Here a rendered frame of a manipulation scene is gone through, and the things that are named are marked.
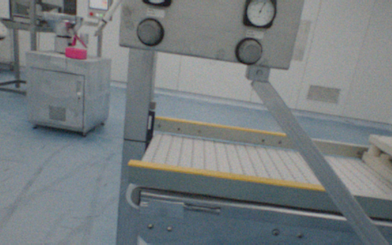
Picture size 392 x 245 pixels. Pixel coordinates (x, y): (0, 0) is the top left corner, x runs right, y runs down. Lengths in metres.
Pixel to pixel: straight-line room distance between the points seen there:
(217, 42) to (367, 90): 5.67
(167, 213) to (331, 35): 5.34
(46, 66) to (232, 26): 2.78
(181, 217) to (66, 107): 2.64
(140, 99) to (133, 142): 0.11
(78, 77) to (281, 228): 2.61
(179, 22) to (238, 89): 5.11
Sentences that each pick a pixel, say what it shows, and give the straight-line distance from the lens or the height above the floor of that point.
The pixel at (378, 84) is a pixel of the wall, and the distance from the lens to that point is 6.05.
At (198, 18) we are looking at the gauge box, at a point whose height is 1.12.
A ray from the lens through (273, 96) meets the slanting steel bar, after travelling 0.42.
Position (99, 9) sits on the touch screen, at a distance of 3.24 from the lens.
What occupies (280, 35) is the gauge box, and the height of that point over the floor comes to 1.11.
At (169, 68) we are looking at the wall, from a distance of 5.52.
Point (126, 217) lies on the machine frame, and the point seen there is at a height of 0.59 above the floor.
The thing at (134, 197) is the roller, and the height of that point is 0.83.
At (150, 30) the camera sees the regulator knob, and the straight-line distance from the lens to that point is 0.36.
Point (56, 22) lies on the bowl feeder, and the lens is 3.19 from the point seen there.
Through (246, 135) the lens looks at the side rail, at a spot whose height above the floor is 0.88.
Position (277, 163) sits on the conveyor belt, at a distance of 0.66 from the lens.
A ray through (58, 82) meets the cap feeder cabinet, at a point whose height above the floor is 0.52.
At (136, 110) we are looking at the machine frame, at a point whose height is 0.90.
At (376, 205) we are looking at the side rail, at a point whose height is 0.88.
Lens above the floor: 1.09
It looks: 17 degrees down
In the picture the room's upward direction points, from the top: 8 degrees clockwise
